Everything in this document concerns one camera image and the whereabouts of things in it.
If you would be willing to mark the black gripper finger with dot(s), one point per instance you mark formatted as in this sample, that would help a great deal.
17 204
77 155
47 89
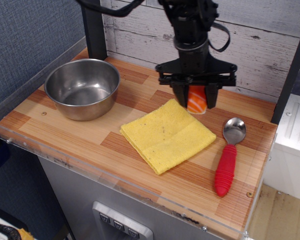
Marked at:
211 92
180 90

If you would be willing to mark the yellow folded cloth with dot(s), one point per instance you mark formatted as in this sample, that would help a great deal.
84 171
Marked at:
167 136

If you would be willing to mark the clear acrylic table guard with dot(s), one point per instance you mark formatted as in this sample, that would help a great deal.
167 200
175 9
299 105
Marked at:
98 167

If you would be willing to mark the dark frame post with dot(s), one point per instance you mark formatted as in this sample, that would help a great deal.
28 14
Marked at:
94 30
287 87

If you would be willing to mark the silver dispenser button panel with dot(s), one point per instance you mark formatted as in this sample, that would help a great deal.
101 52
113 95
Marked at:
112 225

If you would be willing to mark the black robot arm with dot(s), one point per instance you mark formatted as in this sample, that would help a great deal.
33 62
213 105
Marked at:
191 21

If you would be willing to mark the dark left frame post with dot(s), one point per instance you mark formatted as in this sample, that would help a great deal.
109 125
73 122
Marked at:
94 30

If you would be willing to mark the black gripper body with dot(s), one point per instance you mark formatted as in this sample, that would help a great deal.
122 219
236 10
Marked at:
196 67

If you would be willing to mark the stainless steel bowl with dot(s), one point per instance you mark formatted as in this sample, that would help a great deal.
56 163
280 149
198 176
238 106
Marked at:
83 90

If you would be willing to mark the red handled metal spoon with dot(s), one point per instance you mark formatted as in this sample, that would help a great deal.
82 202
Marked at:
234 132

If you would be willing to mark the dark right frame post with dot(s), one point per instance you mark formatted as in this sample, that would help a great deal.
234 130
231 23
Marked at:
287 87

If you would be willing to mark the orange white salmon sushi toy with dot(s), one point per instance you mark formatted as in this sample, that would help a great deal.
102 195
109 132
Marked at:
197 100

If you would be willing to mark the white aluminium box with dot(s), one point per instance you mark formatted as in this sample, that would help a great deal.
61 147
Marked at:
282 171

